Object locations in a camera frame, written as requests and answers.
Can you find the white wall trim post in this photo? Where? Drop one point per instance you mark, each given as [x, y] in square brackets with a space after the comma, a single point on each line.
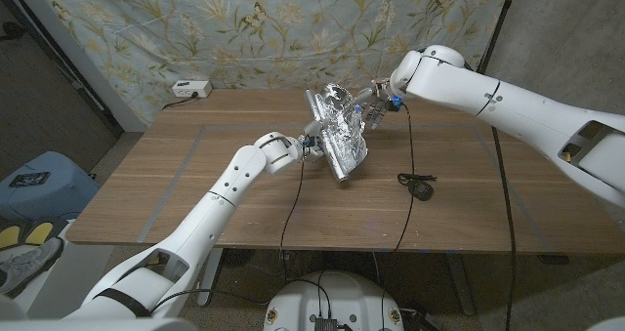
[73, 53]

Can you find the white power outlet box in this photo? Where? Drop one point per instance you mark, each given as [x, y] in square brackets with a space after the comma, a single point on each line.
[191, 88]

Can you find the grey metal table leg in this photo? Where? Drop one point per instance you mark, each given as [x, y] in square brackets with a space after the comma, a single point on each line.
[461, 287]
[210, 277]

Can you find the black shoe yellow insole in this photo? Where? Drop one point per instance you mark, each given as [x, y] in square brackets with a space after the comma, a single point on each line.
[39, 231]
[9, 235]

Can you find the floral printed backdrop cloth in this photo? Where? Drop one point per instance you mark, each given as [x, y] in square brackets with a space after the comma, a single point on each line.
[244, 33]

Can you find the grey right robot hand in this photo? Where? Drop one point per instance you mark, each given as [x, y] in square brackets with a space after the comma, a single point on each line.
[381, 99]

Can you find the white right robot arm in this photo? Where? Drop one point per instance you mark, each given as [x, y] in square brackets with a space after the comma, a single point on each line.
[512, 106]

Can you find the black backdrop stand pole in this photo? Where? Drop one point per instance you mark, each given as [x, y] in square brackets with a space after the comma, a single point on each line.
[495, 28]

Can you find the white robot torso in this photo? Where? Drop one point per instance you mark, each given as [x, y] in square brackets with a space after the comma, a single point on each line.
[337, 297]

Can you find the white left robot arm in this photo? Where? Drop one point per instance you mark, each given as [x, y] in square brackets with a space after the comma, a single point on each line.
[215, 209]

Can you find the grey sneaker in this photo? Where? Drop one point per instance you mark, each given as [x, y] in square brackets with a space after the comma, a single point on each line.
[27, 265]

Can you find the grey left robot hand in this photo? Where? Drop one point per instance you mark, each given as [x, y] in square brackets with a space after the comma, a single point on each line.
[314, 143]

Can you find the blue grey plastic bin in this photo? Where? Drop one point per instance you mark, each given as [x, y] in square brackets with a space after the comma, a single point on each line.
[54, 194]

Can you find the aluminum foil roll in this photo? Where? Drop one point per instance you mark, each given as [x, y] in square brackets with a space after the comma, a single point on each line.
[344, 136]

